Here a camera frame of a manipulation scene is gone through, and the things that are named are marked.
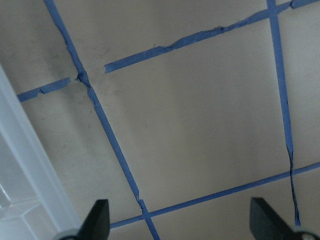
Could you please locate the clear plastic box lid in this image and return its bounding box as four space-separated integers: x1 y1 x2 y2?
0 71 82 240

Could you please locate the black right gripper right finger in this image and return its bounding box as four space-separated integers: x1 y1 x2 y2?
250 197 302 240

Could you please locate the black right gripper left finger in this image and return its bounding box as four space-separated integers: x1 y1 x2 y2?
75 199 110 240

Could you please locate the brown paper table cover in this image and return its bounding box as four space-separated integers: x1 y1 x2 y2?
0 0 320 240

